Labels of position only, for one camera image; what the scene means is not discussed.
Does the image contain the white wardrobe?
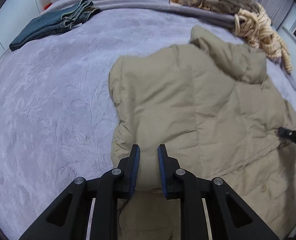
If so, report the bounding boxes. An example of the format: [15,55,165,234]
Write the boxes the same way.
[0,0,39,57]

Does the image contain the grey curtain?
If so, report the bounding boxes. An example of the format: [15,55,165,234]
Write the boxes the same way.
[257,0,294,29]

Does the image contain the brown fuzzy garment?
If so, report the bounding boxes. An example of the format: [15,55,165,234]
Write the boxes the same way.
[169,0,259,15]

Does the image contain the purple bed blanket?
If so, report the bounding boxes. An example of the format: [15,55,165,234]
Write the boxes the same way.
[0,0,296,235]

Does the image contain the beige puffer jacket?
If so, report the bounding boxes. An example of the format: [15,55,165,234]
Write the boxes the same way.
[108,26,296,239]

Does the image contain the folded dark blue jeans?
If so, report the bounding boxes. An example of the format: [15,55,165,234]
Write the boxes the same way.
[9,0,101,51]

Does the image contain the cream striped garment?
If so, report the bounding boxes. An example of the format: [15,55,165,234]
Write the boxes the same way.
[188,0,294,74]

